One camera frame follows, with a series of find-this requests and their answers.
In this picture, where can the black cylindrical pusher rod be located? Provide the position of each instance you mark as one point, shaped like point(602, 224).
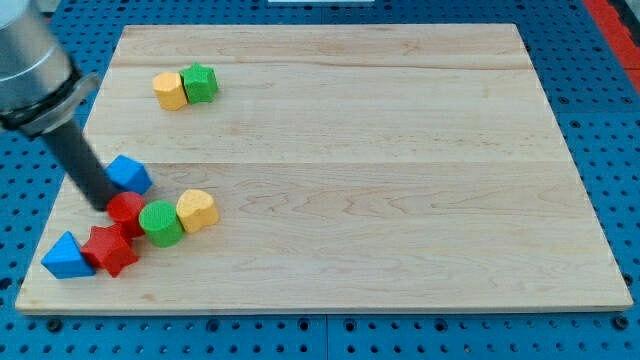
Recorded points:
point(76, 156)

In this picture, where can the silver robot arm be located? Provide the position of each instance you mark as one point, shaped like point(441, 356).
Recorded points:
point(40, 90)

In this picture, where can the red star block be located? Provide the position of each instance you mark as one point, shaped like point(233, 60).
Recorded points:
point(107, 249)

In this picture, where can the green star block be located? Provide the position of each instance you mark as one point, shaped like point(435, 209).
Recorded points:
point(199, 83)

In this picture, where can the yellow heart block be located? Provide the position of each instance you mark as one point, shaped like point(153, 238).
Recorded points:
point(196, 209)

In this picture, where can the blue cube block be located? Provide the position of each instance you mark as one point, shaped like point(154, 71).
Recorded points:
point(129, 175)

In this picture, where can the red cylinder block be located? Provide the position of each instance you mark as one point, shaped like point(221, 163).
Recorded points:
point(124, 209)

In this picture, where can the yellow hexagon block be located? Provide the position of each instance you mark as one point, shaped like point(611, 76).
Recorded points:
point(169, 91)

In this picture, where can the blue triangle block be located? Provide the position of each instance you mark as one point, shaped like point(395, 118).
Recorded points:
point(64, 259)

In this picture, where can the green cylinder block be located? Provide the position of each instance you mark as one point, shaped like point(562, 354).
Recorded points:
point(160, 223)

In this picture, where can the light wooden board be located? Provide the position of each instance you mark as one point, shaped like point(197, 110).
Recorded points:
point(368, 169)

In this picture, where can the red tape strip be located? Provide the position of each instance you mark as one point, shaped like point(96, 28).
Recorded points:
point(620, 28)

